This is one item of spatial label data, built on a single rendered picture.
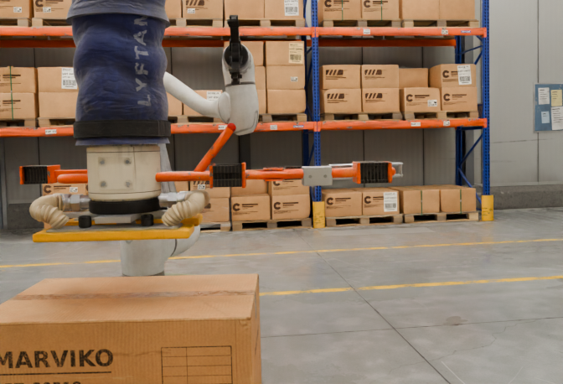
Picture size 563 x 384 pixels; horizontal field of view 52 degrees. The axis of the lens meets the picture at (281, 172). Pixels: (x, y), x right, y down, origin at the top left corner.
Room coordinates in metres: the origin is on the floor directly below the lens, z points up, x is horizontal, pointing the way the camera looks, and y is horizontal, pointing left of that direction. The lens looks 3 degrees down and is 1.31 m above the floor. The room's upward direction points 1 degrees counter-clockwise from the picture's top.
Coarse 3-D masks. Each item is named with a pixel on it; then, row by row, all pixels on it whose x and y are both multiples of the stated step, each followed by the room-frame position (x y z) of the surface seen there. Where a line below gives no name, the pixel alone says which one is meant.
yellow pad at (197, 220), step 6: (156, 216) 1.45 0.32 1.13; (162, 216) 1.45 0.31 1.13; (192, 216) 1.48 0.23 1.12; (198, 216) 1.47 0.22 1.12; (72, 222) 1.43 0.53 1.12; (78, 222) 1.43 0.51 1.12; (138, 222) 1.43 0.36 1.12; (156, 222) 1.43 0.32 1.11; (162, 222) 1.43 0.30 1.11; (180, 222) 1.43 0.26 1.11; (186, 222) 1.44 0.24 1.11; (192, 222) 1.44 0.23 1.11; (198, 222) 1.44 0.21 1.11
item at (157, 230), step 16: (80, 224) 1.28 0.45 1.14; (128, 224) 1.32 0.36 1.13; (144, 224) 1.28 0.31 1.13; (160, 224) 1.31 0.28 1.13; (192, 224) 1.34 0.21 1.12; (48, 240) 1.24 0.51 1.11; (64, 240) 1.24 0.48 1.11; (80, 240) 1.24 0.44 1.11; (96, 240) 1.24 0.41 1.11; (112, 240) 1.24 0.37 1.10; (128, 240) 1.25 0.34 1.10
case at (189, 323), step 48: (48, 288) 1.47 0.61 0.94; (96, 288) 1.46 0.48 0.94; (144, 288) 1.45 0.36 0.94; (192, 288) 1.43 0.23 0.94; (240, 288) 1.42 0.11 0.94; (0, 336) 1.19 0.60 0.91; (48, 336) 1.19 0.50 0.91; (96, 336) 1.19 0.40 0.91; (144, 336) 1.19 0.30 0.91; (192, 336) 1.19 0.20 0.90; (240, 336) 1.19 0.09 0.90
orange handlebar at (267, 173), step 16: (64, 176) 1.35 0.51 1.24; (80, 176) 1.35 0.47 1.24; (160, 176) 1.36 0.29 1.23; (176, 176) 1.36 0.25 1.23; (192, 176) 1.36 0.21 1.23; (208, 176) 1.36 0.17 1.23; (256, 176) 1.37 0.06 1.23; (272, 176) 1.37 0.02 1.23; (288, 176) 1.37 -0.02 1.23; (336, 176) 1.37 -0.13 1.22; (352, 176) 1.38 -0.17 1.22
